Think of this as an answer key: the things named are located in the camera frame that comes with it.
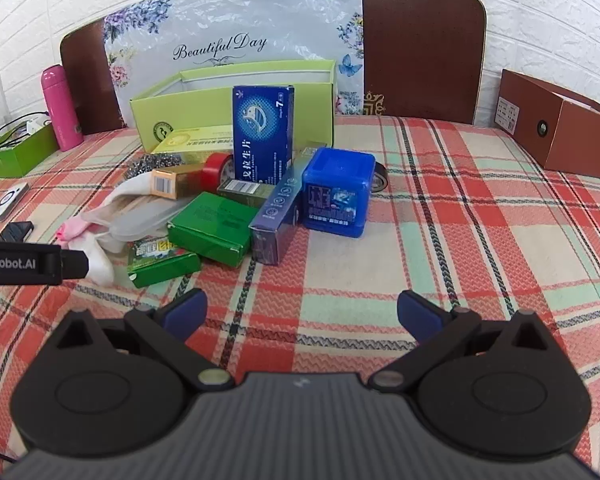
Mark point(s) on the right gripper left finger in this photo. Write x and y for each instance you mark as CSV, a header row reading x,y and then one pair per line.
x,y
162,335

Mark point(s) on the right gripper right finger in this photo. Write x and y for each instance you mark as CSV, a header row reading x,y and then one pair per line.
x,y
439,336

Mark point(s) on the small green printed box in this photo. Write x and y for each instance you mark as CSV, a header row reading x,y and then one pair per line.
x,y
154,260

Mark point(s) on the white pink sock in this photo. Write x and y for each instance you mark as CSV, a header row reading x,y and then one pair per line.
x,y
75,233

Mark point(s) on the translucent shoe insole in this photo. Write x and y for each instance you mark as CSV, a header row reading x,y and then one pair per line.
x,y
129,218

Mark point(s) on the gold box with barcode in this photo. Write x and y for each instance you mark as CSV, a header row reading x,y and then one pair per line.
x,y
174,183

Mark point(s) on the olive green small box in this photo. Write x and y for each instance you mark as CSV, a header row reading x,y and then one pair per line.
x,y
252,194

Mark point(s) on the steel wool scrubber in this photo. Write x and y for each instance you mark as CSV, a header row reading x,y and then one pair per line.
x,y
149,162

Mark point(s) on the red tape roll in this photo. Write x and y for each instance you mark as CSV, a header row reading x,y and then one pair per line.
x,y
217,169

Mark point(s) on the blue plastic cube container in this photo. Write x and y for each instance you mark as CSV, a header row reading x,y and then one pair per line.
x,y
336,188

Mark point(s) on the yellow green medicine box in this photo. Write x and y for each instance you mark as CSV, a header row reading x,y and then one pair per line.
x,y
195,145

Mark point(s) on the tall blue medicine box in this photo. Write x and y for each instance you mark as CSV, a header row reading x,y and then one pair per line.
x,y
263,132

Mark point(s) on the white round-button device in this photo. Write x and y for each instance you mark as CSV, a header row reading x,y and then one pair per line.
x,y
11,198

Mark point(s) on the green tray box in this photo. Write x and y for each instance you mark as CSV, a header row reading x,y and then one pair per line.
x,y
25,143

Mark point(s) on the plaid bed sheet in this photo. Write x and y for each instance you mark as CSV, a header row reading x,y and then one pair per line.
x,y
467,219

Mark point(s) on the pink thermos bottle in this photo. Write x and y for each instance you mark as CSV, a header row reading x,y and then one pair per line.
x,y
59,104

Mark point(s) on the light green open box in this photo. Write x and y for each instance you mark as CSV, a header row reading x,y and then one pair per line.
x,y
203,98

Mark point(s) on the brown cardboard shoebox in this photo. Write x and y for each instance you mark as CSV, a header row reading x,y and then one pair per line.
x,y
559,128

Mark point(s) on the brown wooden headboard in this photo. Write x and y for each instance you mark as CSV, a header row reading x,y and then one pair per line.
x,y
425,61

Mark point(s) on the floral Beautiful Day pillow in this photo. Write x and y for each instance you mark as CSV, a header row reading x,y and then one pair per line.
x,y
151,40

